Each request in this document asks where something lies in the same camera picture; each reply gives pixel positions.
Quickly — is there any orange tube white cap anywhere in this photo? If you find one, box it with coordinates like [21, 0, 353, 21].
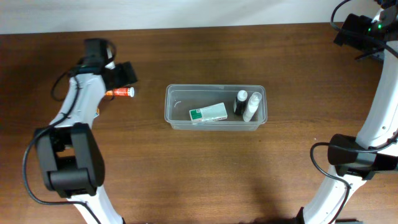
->
[105, 87, 135, 97]

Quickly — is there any white spray bottle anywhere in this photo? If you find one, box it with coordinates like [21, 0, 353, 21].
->
[243, 92, 262, 122]

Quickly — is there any white green medicine box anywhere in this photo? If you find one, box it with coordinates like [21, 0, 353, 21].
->
[189, 103, 228, 122]

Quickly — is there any dark bottle white cap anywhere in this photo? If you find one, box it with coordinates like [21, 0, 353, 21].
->
[233, 90, 248, 116]

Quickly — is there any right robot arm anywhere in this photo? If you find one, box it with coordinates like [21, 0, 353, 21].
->
[292, 0, 397, 223]

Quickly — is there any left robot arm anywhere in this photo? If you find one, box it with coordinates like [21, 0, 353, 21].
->
[22, 38, 137, 223]

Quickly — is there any clear plastic container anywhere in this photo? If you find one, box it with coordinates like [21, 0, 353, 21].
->
[164, 84, 267, 131]

